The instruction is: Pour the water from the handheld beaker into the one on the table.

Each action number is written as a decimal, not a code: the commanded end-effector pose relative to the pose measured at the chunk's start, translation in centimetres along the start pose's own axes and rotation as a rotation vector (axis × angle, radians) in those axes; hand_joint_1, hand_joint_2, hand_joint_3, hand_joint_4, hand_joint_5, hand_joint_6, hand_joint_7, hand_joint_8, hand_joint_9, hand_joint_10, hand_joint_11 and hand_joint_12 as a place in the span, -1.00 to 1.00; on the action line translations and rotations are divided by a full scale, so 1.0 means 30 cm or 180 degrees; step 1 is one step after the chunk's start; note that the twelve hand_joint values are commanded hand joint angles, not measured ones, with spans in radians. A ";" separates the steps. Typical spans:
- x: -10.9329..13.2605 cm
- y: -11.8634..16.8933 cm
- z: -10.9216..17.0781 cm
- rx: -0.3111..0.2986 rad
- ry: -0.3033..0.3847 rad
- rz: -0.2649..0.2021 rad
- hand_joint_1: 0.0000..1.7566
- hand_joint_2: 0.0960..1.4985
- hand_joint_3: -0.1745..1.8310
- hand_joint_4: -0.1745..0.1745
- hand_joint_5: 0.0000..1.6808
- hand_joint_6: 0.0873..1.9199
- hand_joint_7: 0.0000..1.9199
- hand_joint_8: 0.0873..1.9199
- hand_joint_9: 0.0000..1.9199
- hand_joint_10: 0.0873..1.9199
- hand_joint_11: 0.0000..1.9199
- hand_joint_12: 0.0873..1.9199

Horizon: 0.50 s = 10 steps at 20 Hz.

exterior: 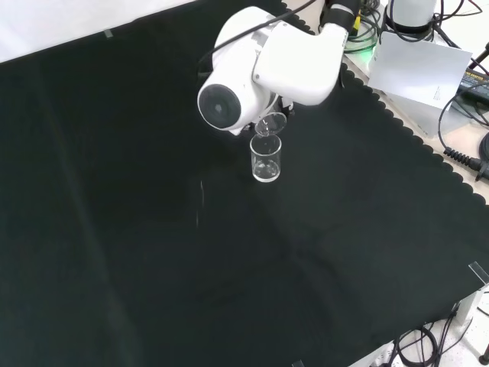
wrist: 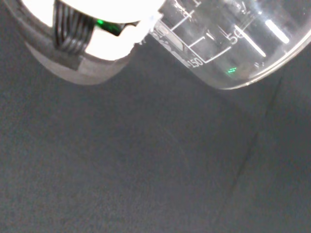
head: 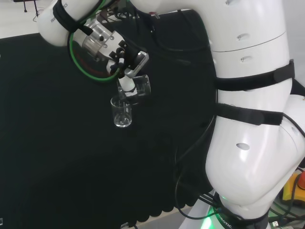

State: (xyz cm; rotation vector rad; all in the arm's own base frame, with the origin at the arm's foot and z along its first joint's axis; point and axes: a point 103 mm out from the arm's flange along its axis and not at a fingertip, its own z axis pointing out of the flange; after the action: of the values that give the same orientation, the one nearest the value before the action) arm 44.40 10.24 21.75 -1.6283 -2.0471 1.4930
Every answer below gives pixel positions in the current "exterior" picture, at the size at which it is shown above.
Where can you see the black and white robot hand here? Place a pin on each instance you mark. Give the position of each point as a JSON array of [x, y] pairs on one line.
[[286, 109]]

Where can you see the clear glass beaker with water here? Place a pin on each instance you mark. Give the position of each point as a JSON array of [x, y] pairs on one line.
[[271, 124]]

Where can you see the clear glass beaker with markings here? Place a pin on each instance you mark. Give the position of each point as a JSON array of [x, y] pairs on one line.
[[266, 160]]

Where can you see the yellow stop button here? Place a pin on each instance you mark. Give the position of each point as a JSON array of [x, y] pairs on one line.
[[356, 25]]

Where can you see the white cylinder with black base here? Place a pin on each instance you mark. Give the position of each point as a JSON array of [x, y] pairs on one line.
[[410, 13]]

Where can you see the grey metal box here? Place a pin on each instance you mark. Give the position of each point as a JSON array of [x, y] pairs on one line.
[[451, 122]]

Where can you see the black bench cloth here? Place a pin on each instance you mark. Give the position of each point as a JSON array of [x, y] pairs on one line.
[[153, 210]]

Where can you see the black power adapter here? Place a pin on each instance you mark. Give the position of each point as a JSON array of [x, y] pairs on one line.
[[475, 82]]

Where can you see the clear cloth clip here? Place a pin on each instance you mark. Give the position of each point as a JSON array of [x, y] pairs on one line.
[[298, 363], [109, 34], [479, 272]]

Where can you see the black tripod leg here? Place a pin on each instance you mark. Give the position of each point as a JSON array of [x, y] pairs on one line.
[[479, 57]]

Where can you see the grey metal bench leg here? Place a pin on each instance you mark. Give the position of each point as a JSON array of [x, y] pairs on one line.
[[468, 306]]

